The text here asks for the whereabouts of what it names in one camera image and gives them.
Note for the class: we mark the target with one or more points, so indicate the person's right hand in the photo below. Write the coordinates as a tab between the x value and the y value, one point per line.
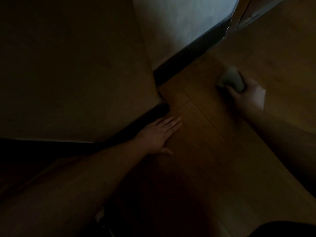
249	101

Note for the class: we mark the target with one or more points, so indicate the black shorts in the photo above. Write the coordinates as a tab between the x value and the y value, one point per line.
284	230

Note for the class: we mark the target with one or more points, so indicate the grey cleaning cloth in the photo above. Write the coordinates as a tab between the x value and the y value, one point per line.
232	78

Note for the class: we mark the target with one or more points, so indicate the person's right forearm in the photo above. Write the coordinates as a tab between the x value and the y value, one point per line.
291	145

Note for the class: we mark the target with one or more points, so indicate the plain wooden door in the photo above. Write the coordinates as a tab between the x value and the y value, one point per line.
256	7

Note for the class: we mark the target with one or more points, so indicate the person's left forearm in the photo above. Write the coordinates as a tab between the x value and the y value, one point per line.
61	190

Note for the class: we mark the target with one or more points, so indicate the person's left hand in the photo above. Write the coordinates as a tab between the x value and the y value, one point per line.
155	138

